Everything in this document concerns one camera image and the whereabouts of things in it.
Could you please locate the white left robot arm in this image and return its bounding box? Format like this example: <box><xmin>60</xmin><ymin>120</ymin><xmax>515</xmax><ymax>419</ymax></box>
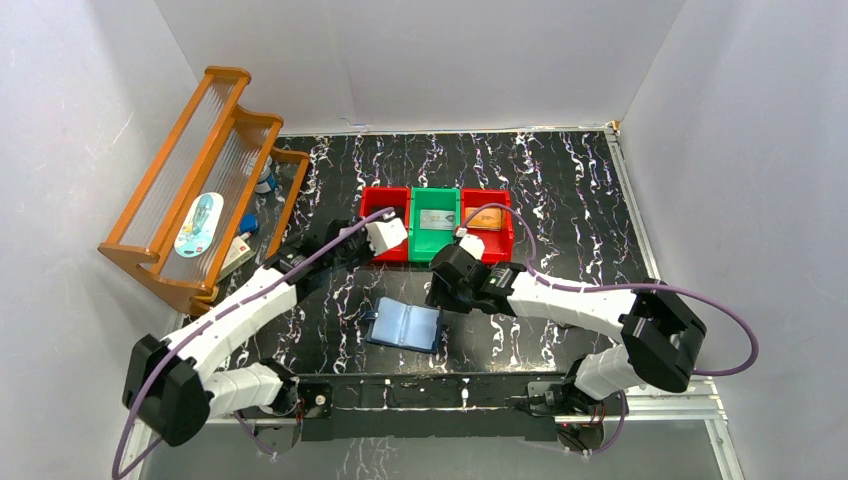
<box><xmin>122</xmin><ymin>208</ymin><xmax>407</xmax><ymax>446</ymax></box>

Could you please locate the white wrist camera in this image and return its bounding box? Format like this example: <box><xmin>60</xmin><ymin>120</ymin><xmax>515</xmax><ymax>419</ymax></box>
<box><xmin>455</xmin><ymin>227</ymin><xmax>485</xmax><ymax>260</ymax></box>
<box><xmin>365</xmin><ymin>218</ymin><xmax>408</xmax><ymax>257</ymax></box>

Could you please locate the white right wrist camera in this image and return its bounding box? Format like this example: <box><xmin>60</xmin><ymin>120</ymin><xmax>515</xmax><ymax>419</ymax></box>
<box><xmin>455</xmin><ymin>227</ymin><xmax>485</xmax><ymax>260</ymax></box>

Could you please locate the left red plastic bin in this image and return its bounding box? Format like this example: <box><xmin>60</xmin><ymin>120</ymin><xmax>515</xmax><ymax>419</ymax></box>
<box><xmin>359</xmin><ymin>187</ymin><xmax>411</xmax><ymax>263</ymax></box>

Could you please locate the white blue bottle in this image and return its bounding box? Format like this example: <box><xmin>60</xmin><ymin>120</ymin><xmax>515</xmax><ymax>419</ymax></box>
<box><xmin>254</xmin><ymin>156</ymin><xmax>277</xmax><ymax>195</ymax></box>

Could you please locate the orange card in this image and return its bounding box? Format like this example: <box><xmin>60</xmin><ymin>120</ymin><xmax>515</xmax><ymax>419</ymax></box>
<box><xmin>464</xmin><ymin>207</ymin><xmax>504</xmax><ymax>231</ymax></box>

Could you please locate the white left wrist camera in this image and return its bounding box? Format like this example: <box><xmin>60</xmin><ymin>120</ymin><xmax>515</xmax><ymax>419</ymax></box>
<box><xmin>365</xmin><ymin>218</ymin><xmax>408</xmax><ymax>257</ymax></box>

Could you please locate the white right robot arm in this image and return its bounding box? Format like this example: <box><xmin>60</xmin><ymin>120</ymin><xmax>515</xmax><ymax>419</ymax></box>
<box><xmin>426</xmin><ymin>245</ymin><xmax>707</xmax><ymax>414</ymax></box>

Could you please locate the blue capped tube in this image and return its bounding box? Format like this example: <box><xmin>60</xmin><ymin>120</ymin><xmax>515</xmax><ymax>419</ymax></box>
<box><xmin>238</xmin><ymin>214</ymin><xmax>259</xmax><ymax>241</ymax></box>

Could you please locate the green plastic bin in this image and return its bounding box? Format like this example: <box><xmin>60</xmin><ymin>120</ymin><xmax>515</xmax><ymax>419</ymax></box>
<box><xmin>408</xmin><ymin>187</ymin><xmax>460</xmax><ymax>263</ymax></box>

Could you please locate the orange wooden rack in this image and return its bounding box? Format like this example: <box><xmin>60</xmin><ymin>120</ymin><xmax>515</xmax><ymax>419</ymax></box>
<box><xmin>98</xmin><ymin>66</ymin><xmax>310</xmax><ymax>315</ymax></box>

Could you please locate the red plastic bin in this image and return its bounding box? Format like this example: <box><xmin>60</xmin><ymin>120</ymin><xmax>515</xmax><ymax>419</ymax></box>
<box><xmin>359</xmin><ymin>187</ymin><xmax>411</xmax><ymax>263</ymax></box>
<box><xmin>460</xmin><ymin>188</ymin><xmax>515</xmax><ymax>265</ymax></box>

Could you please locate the blue leather card holder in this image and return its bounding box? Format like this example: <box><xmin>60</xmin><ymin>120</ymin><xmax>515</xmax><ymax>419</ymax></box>
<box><xmin>365</xmin><ymin>297</ymin><xmax>444</xmax><ymax>354</ymax></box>

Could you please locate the white red box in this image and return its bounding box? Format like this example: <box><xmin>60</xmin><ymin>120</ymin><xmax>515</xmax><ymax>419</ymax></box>
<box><xmin>217</xmin><ymin>237</ymin><xmax>255</xmax><ymax>281</ymax></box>

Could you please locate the right red plastic bin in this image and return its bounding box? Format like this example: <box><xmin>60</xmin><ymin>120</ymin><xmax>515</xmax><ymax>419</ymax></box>
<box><xmin>460</xmin><ymin>188</ymin><xmax>515</xmax><ymax>265</ymax></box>

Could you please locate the grey silver card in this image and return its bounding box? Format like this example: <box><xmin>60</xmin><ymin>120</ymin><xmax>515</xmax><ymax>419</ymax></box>
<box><xmin>419</xmin><ymin>209</ymin><xmax>456</xmax><ymax>231</ymax></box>

